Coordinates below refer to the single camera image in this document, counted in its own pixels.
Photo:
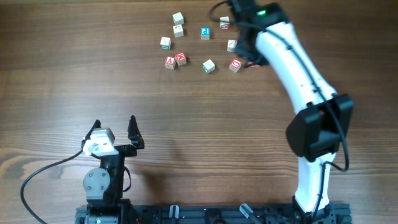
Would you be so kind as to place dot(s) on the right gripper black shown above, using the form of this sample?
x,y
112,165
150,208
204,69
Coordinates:
x,y
242,49

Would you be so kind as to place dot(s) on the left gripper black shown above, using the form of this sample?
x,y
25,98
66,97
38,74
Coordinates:
x,y
125,149

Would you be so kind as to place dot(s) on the wooden block teal side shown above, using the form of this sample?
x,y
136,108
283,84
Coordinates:
x,y
208,66

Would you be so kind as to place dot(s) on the red letter M block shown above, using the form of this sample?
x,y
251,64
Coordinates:
x,y
181,58

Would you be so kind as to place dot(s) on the red letter A block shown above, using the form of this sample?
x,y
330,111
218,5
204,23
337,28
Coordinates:
x,y
170,62

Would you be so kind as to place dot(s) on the plain wooden block red side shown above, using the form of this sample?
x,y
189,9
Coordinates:
x,y
252,65

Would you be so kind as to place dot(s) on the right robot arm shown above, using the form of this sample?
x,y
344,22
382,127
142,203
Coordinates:
x,y
317,134

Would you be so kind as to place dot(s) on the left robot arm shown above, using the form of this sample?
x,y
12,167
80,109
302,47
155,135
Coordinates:
x,y
104,186

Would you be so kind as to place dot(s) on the wooden block red side top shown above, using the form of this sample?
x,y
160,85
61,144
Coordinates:
x,y
224,23

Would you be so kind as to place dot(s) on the wooden block with picture centre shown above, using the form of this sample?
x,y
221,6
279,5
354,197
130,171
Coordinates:
x,y
231,45

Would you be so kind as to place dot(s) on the blue letter P block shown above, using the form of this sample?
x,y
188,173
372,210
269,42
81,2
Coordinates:
x,y
205,33

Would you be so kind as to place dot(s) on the red letter U block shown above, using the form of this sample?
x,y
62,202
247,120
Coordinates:
x,y
235,65

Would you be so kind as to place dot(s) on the plain wooden block top left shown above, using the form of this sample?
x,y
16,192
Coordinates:
x,y
178,18

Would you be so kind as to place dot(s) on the wooden block with tree picture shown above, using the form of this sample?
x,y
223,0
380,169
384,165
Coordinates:
x,y
178,31

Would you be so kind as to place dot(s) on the wooden block green side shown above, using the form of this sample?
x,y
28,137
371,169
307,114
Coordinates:
x,y
165,43

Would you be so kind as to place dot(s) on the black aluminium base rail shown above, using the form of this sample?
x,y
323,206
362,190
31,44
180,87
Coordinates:
x,y
152,214

